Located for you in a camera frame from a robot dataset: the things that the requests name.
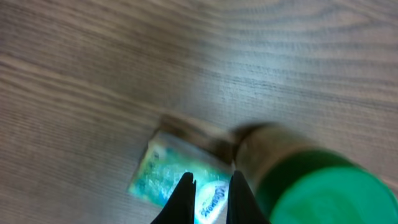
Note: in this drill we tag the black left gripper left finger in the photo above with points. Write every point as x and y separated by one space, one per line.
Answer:
179 208

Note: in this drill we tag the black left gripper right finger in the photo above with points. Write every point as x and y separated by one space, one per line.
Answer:
242 206

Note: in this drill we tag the teal tissue pack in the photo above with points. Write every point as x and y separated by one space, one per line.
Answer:
166 159

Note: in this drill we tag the green lid jar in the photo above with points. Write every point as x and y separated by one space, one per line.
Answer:
296 180

